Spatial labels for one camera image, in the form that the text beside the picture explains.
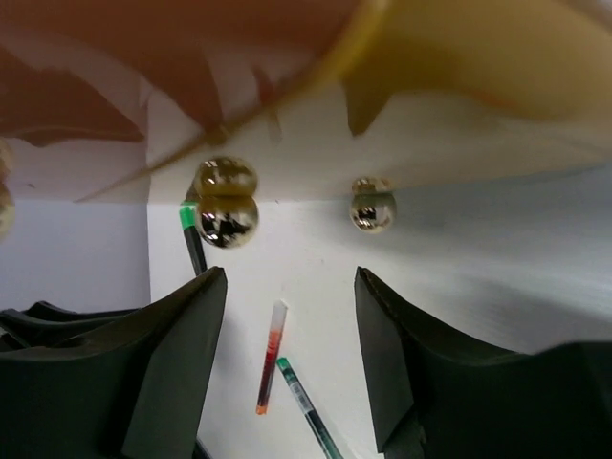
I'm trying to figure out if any red pen refill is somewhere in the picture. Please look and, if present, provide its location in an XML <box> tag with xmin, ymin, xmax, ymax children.
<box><xmin>255</xmin><ymin>300</ymin><xmax>288</xmax><ymax>415</ymax></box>

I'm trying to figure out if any green pen refill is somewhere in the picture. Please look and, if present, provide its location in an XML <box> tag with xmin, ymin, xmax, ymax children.
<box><xmin>276</xmin><ymin>358</ymin><xmax>343</xmax><ymax>459</ymax></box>

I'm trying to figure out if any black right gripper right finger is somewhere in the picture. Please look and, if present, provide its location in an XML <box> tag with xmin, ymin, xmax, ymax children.
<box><xmin>354</xmin><ymin>268</ymin><xmax>611</xmax><ymax>458</ymax></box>

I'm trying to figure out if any cream round drawer organizer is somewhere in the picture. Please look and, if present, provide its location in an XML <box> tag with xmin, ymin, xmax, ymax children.
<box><xmin>1</xmin><ymin>1</ymin><xmax>611</xmax><ymax>243</ymax></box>

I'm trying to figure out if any green highlighter marker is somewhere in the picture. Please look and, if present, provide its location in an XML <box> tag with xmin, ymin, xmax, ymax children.
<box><xmin>179</xmin><ymin>201</ymin><xmax>208</xmax><ymax>275</ymax></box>

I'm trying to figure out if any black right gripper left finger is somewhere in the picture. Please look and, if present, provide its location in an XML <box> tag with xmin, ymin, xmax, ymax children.
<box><xmin>1</xmin><ymin>267</ymin><xmax>228</xmax><ymax>458</ymax></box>

